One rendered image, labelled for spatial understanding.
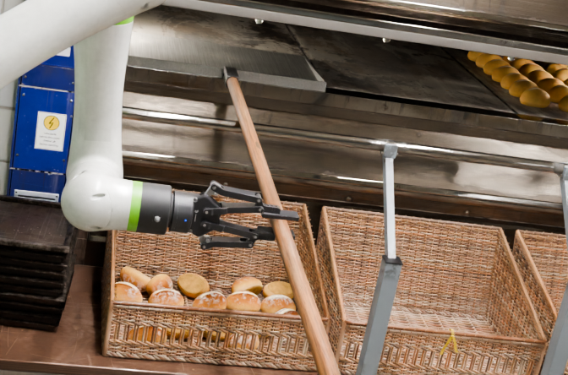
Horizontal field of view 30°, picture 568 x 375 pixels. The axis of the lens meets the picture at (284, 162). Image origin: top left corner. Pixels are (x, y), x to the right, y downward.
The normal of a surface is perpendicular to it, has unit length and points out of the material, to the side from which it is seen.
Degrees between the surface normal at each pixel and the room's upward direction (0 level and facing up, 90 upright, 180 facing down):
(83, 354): 0
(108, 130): 88
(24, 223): 0
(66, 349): 0
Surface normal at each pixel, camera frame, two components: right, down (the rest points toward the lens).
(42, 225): 0.18, -0.93
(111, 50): 0.46, 0.46
